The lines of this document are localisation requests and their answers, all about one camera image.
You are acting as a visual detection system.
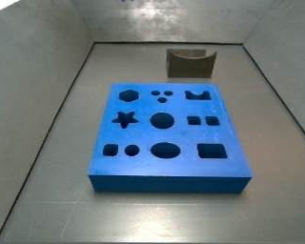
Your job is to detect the black curved fixture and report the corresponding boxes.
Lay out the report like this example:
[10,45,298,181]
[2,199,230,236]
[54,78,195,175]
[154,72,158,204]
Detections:
[166,49,217,78]

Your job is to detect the blue shape sorter block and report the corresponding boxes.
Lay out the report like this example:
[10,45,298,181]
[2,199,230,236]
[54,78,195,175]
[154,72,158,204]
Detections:
[87,83,252,193]

